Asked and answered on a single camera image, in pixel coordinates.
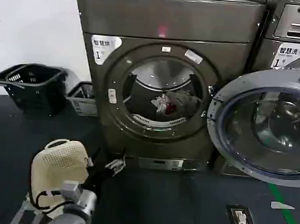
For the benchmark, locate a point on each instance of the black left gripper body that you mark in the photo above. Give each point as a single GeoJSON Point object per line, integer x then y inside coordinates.
{"type": "Point", "coordinates": [98, 176]}

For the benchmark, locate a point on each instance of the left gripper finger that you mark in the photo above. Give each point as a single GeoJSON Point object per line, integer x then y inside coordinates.
{"type": "Point", "coordinates": [89, 162]}
{"type": "Point", "coordinates": [115, 165]}

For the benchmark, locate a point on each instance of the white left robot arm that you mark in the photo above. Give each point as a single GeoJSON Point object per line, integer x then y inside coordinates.
{"type": "Point", "coordinates": [75, 219]}

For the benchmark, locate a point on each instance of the cream perforated laundry basket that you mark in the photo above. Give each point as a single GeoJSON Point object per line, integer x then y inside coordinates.
{"type": "Point", "coordinates": [57, 167]}

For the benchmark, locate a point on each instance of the grey front-load dryer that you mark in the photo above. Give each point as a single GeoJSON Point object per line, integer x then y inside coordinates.
{"type": "Point", "coordinates": [164, 134]}

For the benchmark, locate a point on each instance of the grey plastic crate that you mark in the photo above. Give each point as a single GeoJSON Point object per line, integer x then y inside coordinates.
{"type": "Point", "coordinates": [84, 103]}

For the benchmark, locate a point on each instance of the white garment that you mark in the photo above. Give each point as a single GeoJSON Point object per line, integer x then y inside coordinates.
{"type": "Point", "coordinates": [161, 102]}

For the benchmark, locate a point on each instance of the red garment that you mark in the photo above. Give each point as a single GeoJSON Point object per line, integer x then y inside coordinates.
{"type": "Point", "coordinates": [170, 108]}

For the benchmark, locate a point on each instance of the grey black patterned platform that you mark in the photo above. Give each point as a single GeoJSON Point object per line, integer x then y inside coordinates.
{"type": "Point", "coordinates": [26, 215]}

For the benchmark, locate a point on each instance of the black plastic basket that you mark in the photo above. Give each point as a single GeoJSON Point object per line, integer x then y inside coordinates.
{"type": "Point", "coordinates": [29, 92]}

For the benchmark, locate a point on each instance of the grey garment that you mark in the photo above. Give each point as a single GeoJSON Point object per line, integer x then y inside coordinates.
{"type": "Point", "coordinates": [183, 95]}

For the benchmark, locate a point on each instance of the white plug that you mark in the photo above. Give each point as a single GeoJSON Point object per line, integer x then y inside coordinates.
{"type": "Point", "coordinates": [240, 217]}

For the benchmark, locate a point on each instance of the black floor socket box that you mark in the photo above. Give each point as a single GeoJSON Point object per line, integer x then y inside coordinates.
{"type": "Point", "coordinates": [250, 219]}

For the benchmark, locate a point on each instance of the round glass dryer door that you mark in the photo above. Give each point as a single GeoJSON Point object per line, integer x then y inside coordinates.
{"type": "Point", "coordinates": [266, 121]}

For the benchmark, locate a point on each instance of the white floor tape piece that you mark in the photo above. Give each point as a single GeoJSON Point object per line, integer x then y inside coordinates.
{"type": "Point", "coordinates": [281, 205]}

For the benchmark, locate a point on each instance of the green floor tape strip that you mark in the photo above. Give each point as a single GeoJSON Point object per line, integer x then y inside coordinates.
{"type": "Point", "coordinates": [285, 213]}

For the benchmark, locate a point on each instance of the grey dryer with sticker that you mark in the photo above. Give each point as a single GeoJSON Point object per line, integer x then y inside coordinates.
{"type": "Point", "coordinates": [295, 52]}

